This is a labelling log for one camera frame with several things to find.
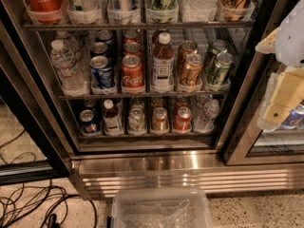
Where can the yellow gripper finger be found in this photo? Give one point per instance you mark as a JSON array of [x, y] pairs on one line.
[[268, 44], [270, 121]]

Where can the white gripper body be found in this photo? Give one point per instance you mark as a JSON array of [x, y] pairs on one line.
[[291, 47]]

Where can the orange can shelf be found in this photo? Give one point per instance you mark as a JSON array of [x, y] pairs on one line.
[[160, 120], [234, 10], [186, 48], [191, 70]]

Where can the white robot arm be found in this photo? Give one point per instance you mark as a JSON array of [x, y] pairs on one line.
[[290, 38]]

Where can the blue can right compartment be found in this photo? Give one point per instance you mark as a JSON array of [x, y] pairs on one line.
[[295, 117]]

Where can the rear green can middle shelf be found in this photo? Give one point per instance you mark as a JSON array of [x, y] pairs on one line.
[[213, 50]]

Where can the orange can top shelf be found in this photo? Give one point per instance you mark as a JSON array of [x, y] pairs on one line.
[[234, 10]]

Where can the front green can middle shelf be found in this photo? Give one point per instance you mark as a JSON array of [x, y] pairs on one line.
[[220, 69]]

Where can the red can bottom shelf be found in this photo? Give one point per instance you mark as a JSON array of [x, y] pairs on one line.
[[182, 119]]

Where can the iced tea bottle middle shelf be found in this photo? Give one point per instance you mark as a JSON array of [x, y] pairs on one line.
[[163, 61]]

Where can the orange can bottom shelf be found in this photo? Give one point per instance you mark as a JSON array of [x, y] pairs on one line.
[[160, 120]]

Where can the rear red cola can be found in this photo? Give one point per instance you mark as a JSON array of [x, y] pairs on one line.
[[130, 36]]

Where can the front red cola can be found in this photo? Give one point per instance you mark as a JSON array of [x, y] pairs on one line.
[[132, 71]]

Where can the stainless steel fridge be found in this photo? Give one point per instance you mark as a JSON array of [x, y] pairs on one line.
[[237, 156]]

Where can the blue silver can top shelf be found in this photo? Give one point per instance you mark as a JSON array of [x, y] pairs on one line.
[[122, 11]]

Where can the green white can bottom shelf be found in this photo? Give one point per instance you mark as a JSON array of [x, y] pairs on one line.
[[136, 121]]

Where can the rear blue pepsi can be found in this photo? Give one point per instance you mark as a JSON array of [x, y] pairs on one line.
[[105, 36]]

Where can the front blue pepsi can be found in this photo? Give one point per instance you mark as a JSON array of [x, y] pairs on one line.
[[102, 71]]

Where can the tea bottle bottom shelf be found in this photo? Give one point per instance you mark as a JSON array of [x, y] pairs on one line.
[[112, 119]]

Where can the white green can top shelf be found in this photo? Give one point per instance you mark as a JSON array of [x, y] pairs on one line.
[[84, 11]]

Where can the blue pepsi can bottom shelf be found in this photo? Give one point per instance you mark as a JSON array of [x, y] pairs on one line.
[[89, 122]]

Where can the rear water bottle middle shelf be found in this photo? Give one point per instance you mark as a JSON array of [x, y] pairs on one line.
[[71, 41]]

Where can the front water bottle middle shelf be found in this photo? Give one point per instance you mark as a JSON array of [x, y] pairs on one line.
[[65, 64]]

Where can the clear plastic bin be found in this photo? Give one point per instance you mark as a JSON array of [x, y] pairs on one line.
[[170, 207]]

